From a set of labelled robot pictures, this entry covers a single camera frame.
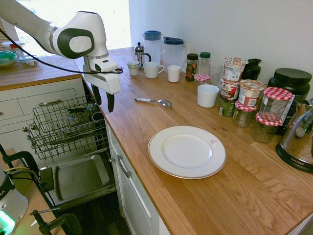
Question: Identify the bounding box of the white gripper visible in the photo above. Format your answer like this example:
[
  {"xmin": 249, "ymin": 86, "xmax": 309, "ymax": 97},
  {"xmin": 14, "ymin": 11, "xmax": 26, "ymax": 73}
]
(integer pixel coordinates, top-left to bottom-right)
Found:
[{"xmin": 83, "ymin": 55, "xmax": 121, "ymax": 114}]

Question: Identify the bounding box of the white-handled metal spoon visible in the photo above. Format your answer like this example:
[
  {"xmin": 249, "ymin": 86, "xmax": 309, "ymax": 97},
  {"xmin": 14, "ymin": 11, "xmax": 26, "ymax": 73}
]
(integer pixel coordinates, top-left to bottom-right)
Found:
[{"xmin": 134, "ymin": 96, "xmax": 173, "ymax": 107}]

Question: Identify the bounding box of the open dishwasher door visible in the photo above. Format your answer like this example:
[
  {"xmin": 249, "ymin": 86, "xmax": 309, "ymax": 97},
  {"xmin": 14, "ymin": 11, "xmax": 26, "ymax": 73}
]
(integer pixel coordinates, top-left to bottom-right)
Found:
[{"xmin": 38, "ymin": 147, "xmax": 117, "ymax": 212}]

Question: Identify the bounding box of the black mug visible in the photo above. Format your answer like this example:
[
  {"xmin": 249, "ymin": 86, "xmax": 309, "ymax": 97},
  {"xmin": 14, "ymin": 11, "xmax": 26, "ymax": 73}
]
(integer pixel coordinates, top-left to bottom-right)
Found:
[{"xmin": 91, "ymin": 111, "xmax": 106, "ymax": 122}]

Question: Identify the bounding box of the black utensil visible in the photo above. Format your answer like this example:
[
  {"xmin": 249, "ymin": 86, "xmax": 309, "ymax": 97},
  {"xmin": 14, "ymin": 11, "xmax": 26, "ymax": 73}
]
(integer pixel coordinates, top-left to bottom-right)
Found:
[{"xmin": 67, "ymin": 107, "xmax": 87, "ymax": 115}]

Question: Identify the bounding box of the small patterned cup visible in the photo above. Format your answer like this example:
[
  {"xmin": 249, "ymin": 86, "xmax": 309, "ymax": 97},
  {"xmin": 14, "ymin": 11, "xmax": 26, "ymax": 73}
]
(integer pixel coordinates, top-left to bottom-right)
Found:
[{"xmin": 127, "ymin": 60, "xmax": 141, "ymax": 76}]

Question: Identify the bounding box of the glass french press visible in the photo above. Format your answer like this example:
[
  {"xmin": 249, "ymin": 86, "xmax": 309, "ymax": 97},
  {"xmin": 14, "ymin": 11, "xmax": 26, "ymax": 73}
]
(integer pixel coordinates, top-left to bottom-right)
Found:
[{"xmin": 134, "ymin": 42, "xmax": 152, "ymax": 71}]

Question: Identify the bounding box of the tall blue-lidded plastic pitcher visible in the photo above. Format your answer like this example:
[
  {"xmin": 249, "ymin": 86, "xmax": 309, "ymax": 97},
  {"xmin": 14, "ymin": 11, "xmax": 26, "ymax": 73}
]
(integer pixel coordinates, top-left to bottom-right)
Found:
[{"xmin": 142, "ymin": 30, "xmax": 162, "ymax": 67}]

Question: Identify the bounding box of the white ribbed cup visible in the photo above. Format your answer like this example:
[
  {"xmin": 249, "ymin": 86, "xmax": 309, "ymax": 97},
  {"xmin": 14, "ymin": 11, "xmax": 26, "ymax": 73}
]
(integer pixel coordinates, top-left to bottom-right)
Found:
[{"xmin": 167, "ymin": 65, "xmax": 182, "ymax": 83}]

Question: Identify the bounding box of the small clear food container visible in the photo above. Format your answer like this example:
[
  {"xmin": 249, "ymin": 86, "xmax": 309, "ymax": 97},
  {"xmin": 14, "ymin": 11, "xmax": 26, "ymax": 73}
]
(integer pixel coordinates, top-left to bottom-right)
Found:
[{"xmin": 19, "ymin": 54, "xmax": 40, "ymax": 68}]

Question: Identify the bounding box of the white drawer cabinet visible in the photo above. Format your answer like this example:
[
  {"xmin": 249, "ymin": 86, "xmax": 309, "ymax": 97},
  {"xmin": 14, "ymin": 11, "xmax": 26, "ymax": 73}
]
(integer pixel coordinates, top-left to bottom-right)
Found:
[{"xmin": 0, "ymin": 77, "xmax": 87, "ymax": 169}]

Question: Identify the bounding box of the black-lidded spice jar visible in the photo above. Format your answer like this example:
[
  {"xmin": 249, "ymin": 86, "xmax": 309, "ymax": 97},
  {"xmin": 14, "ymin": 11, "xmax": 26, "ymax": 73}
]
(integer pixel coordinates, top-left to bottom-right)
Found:
[{"xmin": 185, "ymin": 53, "xmax": 199, "ymax": 82}]

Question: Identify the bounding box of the white gold-rimmed plate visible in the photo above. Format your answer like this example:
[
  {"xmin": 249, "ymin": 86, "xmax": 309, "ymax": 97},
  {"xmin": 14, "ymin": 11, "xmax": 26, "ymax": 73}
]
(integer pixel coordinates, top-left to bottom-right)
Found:
[{"xmin": 147, "ymin": 125, "xmax": 227, "ymax": 180}]

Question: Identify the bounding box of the small red-checkered-lid jar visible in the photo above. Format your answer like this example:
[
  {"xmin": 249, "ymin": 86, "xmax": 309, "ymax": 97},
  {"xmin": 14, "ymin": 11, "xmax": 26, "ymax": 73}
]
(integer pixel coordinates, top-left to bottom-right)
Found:
[{"xmin": 194, "ymin": 73, "xmax": 211, "ymax": 95}]

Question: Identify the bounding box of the black clamp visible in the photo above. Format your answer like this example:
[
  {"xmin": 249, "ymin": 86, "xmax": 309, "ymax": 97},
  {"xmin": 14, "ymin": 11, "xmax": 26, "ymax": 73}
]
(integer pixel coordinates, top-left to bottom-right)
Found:
[{"xmin": 0, "ymin": 143, "xmax": 61, "ymax": 222}]

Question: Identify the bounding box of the wide white cup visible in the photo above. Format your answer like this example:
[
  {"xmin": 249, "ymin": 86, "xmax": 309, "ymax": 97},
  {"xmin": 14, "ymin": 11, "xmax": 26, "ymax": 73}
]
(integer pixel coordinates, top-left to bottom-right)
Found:
[{"xmin": 197, "ymin": 84, "xmax": 220, "ymax": 109}]

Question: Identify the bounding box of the green-lidded food container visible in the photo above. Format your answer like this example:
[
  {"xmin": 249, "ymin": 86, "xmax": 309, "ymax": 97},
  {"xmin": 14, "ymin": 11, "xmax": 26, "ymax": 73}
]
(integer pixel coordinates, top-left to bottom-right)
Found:
[{"xmin": 0, "ymin": 50, "xmax": 19, "ymax": 70}]

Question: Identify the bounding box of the white counter base cabinet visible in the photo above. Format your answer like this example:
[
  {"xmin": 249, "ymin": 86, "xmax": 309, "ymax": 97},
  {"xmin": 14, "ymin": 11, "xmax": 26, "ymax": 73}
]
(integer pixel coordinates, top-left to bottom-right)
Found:
[{"xmin": 105, "ymin": 121, "xmax": 172, "ymax": 235}]

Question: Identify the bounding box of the white-lidded jar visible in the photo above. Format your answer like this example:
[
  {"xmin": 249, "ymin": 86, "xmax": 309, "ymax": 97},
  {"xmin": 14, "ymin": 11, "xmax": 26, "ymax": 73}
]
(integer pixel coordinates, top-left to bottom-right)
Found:
[{"xmin": 0, "ymin": 41, "xmax": 25, "ymax": 58}]

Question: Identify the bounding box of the green-lidded spice jar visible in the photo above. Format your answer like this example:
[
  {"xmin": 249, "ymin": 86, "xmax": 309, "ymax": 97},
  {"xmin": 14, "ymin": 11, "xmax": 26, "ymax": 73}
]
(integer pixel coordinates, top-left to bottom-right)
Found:
[{"xmin": 198, "ymin": 51, "xmax": 212, "ymax": 77}]

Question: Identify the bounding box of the clear drinking glass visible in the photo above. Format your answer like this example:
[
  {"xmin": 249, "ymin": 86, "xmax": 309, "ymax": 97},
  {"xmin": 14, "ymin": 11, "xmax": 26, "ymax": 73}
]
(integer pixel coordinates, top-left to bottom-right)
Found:
[{"xmin": 208, "ymin": 64, "xmax": 224, "ymax": 87}]

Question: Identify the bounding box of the dark green tub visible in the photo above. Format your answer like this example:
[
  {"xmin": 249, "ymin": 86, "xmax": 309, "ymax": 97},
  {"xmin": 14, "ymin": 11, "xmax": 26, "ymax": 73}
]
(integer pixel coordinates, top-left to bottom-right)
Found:
[{"xmin": 218, "ymin": 94, "xmax": 237, "ymax": 117}]

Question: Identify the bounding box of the red ice cream tub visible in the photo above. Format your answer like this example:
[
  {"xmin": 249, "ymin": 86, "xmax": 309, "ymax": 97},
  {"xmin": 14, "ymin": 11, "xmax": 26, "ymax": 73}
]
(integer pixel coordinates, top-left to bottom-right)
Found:
[{"xmin": 220, "ymin": 78, "xmax": 241, "ymax": 101}]

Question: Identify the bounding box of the dark green clamp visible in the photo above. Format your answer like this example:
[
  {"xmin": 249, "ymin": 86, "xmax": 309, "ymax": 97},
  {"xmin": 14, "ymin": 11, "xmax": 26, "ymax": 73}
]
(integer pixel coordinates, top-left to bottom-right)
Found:
[{"xmin": 29, "ymin": 207, "xmax": 83, "ymax": 235}]

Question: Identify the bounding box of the black shaker bottle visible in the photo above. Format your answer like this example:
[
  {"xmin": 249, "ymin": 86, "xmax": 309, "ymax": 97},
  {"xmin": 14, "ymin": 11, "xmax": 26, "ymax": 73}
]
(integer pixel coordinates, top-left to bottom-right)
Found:
[{"xmin": 241, "ymin": 58, "xmax": 263, "ymax": 81}]

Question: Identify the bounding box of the large red-checkered-lid glass jar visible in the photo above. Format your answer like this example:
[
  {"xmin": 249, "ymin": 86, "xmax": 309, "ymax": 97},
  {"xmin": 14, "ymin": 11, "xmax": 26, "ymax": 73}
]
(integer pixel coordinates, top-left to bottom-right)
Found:
[{"xmin": 258, "ymin": 86, "xmax": 293, "ymax": 122}]

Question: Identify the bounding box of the large black powder tub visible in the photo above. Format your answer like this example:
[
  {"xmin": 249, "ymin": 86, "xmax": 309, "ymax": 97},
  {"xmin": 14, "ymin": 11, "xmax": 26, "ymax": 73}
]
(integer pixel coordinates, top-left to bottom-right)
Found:
[{"xmin": 267, "ymin": 68, "xmax": 313, "ymax": 136}]

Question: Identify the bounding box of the stainless steel electric kettle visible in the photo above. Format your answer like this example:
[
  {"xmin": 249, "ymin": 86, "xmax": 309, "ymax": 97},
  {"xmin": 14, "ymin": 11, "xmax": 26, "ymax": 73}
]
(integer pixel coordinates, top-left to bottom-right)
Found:
[{"xmin": 275, "ymin": 98, "xmax": 313, "ymax": 174}]

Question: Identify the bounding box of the grey wire dishwasher rack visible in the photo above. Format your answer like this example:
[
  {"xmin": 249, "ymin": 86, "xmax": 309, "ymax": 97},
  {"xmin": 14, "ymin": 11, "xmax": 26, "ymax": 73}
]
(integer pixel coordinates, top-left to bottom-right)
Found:
[{"xmin": 27, "ymin": 94, "xmax": 108, "ymax": 162}]

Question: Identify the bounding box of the metal drawer handle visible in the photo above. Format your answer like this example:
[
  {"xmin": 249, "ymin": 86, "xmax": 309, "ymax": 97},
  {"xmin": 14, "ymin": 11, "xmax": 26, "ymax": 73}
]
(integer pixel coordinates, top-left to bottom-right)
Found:
[{"xmin": 38, "ymin": 98, "xmax": 63, "ymax": 107}]

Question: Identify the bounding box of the white handled mug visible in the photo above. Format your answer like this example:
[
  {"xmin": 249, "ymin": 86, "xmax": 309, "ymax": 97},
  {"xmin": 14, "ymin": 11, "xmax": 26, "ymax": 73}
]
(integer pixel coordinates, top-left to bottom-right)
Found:
[{"xmin": 143, "ymin": 61, "xmax": 165, "ymax": 79}]

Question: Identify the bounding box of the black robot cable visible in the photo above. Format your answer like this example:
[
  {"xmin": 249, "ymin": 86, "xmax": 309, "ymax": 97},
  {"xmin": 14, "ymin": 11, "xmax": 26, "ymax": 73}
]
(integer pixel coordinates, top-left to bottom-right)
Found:
[{"xmin": 0, "ymin": 27, "xmax": 124, "ymax": 74}]

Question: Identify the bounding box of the metal cabinet door handle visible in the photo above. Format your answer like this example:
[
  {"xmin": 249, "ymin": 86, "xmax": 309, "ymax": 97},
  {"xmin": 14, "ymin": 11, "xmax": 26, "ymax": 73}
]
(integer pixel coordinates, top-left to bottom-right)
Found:
[{"xmin": 115, "ymin": 154, "xmax": 133, "ymax": 179}]

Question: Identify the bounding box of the handled dark-lidded plastic pitcher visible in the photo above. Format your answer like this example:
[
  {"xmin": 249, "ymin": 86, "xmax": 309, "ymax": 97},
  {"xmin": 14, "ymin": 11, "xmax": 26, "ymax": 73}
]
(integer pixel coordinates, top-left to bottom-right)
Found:
[{"xmin": 163, "ymin": 36, "xmax": 188, "ymax": 74}]

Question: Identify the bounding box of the yellow cable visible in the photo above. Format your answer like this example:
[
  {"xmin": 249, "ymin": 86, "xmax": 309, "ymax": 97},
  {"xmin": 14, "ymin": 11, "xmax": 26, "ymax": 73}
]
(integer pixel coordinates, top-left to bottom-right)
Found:
[{"xmin": 3, "ymin": 166, "xmax": 40, "ymax": 182}]

